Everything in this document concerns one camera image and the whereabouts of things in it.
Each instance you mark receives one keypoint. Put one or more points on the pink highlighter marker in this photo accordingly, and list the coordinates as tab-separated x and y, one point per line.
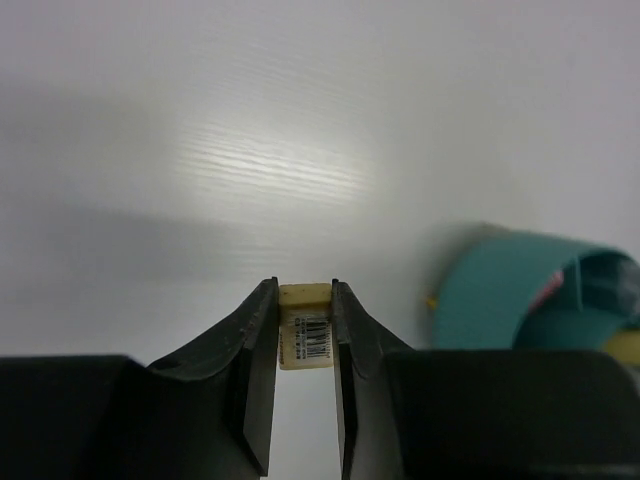
555	281

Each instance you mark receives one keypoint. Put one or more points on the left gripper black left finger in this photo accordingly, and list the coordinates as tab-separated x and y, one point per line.
203	411

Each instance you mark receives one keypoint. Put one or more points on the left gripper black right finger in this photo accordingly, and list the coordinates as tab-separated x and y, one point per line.
476	414

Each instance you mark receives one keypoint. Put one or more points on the small tan square box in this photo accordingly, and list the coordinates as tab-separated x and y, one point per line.
305	329

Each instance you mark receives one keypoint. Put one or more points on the teal round divided container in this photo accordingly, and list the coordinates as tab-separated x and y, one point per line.
485	299

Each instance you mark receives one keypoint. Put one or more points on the yellow highlighter marker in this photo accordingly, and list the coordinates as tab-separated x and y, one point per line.
624	346

